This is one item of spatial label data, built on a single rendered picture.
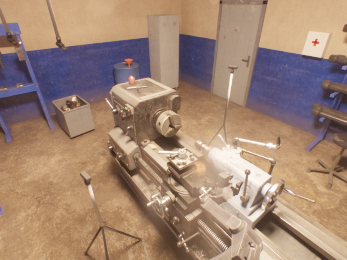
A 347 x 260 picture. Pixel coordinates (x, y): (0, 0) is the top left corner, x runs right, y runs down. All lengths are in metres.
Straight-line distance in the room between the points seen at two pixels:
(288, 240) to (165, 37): 4.70
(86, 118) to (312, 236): 3.54
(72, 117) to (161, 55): 2.66
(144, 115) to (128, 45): 3.63
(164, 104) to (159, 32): 3.35
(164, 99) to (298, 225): 1.49
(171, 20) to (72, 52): 2.35
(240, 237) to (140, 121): 1.51
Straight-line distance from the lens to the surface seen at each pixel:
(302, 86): 4.41
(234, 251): 0.68
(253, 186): 1.40
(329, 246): 1.70
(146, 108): 1.96
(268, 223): 1.78
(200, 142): 1.67
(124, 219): 2.59
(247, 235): 0.71
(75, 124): 3.95
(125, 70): 4.71
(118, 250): 2.42
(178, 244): 1.62
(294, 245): 1.76
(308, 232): 1.70
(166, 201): 1.56
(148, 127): 2.06
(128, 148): 2.18
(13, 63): 4.92
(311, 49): 4.16
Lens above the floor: 2.10
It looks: 32 degrees down
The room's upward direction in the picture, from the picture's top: straight up
